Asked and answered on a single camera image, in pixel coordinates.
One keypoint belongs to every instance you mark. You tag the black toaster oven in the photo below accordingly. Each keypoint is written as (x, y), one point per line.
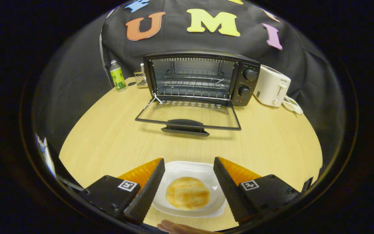
(249, 87)

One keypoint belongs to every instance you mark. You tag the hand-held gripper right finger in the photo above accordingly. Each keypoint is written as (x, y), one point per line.
(230, 191)

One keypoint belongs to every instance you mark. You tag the white square plate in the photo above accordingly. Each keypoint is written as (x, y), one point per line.
(190, 170)

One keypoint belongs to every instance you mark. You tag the white pop-up toaster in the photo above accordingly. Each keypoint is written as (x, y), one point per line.
(269, 86)

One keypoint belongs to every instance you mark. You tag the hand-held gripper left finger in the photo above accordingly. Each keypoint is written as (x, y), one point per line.
(148, 191)

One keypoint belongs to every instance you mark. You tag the round bread bun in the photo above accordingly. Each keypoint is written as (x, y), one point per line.
(187, 193)

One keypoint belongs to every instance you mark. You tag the small divided snack dish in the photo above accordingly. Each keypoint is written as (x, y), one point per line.
(291, 105)

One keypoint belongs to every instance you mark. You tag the green label plastic bottle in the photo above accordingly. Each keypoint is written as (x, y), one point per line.
(118, 78)

